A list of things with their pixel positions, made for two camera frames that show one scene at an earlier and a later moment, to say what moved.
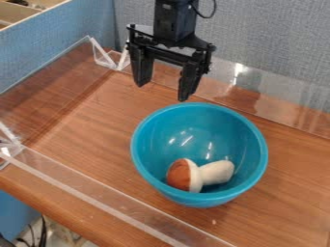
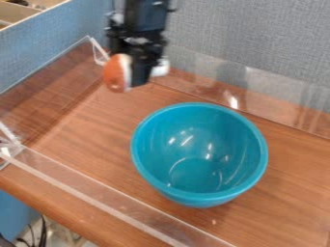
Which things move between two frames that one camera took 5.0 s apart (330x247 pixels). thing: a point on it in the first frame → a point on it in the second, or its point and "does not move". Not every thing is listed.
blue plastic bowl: [201, 132] does not move
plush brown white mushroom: [187, 177] → [118, 72]
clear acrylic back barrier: [290, 98] does not move
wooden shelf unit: [16, 11] does not move
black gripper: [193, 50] → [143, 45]
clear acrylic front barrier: [159, 222] does not move
